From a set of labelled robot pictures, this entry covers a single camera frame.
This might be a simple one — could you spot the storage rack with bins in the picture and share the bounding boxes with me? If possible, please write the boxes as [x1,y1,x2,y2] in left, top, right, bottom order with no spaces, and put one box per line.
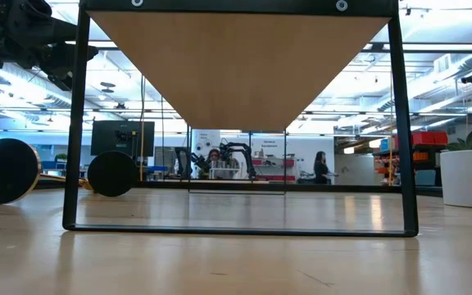
[373,145,443,188]

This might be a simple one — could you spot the red storage bins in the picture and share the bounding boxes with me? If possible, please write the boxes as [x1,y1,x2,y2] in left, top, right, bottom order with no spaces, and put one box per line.
[411,130,449,147]

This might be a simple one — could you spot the tall black candlestick holder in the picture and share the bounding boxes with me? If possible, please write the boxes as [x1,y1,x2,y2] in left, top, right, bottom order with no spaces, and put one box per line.
[87,150,140,198]

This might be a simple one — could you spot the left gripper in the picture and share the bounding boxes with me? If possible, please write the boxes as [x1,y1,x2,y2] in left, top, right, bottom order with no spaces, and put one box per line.
[10,0,100,92]

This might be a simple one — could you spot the white planter pot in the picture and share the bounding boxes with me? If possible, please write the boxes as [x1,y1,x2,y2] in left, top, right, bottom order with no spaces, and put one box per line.
[439,148,472,209]

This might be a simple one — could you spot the black aluminium rig frame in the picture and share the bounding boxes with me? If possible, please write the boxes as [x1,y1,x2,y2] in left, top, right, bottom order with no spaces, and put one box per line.
[34,179,444,196]

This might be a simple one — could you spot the tall gold candlestick holder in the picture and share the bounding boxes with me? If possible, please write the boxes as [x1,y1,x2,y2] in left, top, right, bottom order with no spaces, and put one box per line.
[0,138,94,205]

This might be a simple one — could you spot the black monitor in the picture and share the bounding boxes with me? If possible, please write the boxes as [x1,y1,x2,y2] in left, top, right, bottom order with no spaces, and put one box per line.
[90,120,156,158]

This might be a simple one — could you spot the green plant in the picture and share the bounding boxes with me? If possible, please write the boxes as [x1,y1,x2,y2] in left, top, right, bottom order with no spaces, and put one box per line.
[446,127,472,152]

